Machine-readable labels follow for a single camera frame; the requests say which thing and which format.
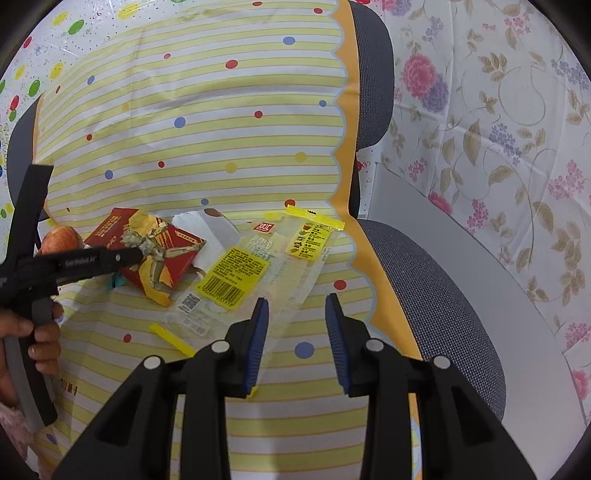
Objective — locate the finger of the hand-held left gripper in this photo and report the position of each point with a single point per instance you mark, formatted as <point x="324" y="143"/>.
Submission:
<point x="122" y="261"/>

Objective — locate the clear bag with barcode label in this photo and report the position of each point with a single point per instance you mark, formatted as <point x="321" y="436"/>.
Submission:
<point x="235" y="274"/>

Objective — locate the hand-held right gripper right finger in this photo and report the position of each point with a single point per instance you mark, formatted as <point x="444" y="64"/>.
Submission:
<point x="333" y="341"/>

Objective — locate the person's left hand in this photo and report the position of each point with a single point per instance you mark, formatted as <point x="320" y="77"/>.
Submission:
<point x="14" y="325"/>

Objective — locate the red apple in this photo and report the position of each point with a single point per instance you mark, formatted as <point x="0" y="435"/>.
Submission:
<point x="60" y="237"/>

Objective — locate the balloon print plastic sheet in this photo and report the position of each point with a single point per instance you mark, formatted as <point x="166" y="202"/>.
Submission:
<point x="41" y="50"/>

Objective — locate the floral print plastic sheet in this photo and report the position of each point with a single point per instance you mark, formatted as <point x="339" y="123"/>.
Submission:
<point x="498" y="92"/>

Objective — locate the yellow striped dotted plastic sheet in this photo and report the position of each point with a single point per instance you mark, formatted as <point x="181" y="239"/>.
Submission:
<point x="207" y="138"/>

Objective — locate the red and gold snack packet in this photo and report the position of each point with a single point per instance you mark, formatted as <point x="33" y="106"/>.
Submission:
<point x="180" y="240"/>

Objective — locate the grey office chair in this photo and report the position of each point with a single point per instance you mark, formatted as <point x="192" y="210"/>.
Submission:
<point x="438" y="286"/>

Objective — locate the yellow plastic strip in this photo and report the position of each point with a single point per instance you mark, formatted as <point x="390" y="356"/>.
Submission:
<point x="173" y="339"/>

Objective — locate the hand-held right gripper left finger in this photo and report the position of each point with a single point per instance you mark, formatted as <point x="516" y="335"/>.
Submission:
<point x="259" y="341"/>

